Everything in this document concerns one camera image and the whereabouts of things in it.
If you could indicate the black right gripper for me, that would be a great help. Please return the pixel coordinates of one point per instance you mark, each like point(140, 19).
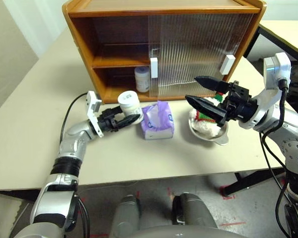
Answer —
point(239, 106)

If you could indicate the black table leg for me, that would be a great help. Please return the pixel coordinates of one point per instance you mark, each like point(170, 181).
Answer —
point(248, 183)

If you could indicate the beige table with black frame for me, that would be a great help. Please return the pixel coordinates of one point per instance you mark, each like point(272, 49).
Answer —
point(288, 32)

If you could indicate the ribbed clear sliding door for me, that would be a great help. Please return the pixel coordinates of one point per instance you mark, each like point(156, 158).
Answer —
point(243, 37)
point(154, 32)

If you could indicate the wooden cabinet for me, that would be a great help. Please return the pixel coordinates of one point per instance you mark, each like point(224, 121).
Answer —
point(164, 6)

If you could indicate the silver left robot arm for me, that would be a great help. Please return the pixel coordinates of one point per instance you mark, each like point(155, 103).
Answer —
point(74, 138)

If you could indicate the brown wooden shelf board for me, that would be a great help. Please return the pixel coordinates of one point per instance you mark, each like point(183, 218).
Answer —
point(119, 62)

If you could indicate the grey robot torso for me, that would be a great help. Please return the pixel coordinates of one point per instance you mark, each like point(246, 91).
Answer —
point(176, 233)

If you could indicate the grey left robot leg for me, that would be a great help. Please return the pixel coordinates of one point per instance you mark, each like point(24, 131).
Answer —
point(126, 213)

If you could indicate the purple tissue pack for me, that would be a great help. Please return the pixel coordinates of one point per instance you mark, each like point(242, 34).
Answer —
point(159, 129)

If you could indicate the grey robot leg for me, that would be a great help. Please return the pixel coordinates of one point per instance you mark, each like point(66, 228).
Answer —
point(126, 213)
point(193, 210)

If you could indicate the grey right robot leg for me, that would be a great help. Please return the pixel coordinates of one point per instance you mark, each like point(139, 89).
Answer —
point(193, 210)

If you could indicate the white plush toy striped sweater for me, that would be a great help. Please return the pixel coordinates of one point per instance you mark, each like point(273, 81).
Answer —
point(206, 127)

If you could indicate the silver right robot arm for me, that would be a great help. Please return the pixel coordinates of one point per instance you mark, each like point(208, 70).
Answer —
point(293, 138)

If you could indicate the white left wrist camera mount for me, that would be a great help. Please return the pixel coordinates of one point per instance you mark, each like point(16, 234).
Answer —
point(92, 109)

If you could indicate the white jar with blue label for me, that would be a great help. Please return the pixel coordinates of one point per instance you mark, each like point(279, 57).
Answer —
point(142, 81)
point(129, 101)

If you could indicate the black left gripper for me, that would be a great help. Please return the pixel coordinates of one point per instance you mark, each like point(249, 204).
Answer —
point(108, 122)

